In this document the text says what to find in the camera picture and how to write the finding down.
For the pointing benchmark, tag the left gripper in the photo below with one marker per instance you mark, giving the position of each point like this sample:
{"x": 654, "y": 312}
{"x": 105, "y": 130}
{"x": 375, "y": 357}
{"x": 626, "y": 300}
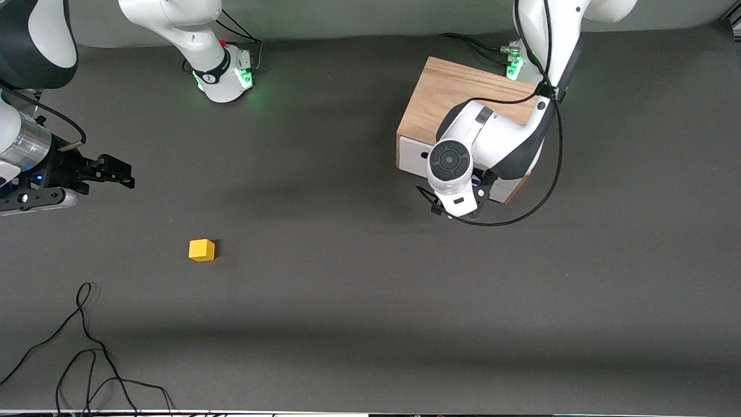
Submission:
{"x": 436, "y": 209}

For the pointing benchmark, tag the wooden drawer cabinet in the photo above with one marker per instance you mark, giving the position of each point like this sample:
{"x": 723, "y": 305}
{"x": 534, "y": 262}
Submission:
{"x": 446, "y": 92}

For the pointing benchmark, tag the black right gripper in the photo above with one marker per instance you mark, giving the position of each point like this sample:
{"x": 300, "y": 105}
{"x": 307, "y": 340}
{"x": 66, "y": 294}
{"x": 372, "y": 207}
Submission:
{"x": 65, "y": 166}

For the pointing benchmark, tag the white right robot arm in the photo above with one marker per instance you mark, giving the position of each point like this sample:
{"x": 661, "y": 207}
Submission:
{"x": 191, "y": 35}

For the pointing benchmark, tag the dark grey table mat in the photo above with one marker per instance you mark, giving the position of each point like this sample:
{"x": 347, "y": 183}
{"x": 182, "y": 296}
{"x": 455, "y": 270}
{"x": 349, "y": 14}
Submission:
{"x": 347, "y": 289}

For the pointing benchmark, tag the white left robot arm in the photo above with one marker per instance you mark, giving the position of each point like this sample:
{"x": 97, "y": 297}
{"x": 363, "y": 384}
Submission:
{"x": 498, "y": 139}

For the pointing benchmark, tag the white-fronted wooden drawer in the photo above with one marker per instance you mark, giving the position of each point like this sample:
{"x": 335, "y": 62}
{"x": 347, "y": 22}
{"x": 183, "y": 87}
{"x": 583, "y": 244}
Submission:
{"x": 412, "y": 147}

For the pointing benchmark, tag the yellow cube block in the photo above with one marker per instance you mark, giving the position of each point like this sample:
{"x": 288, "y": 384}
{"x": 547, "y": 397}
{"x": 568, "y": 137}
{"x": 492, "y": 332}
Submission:
{"x": 201, "y": 250}

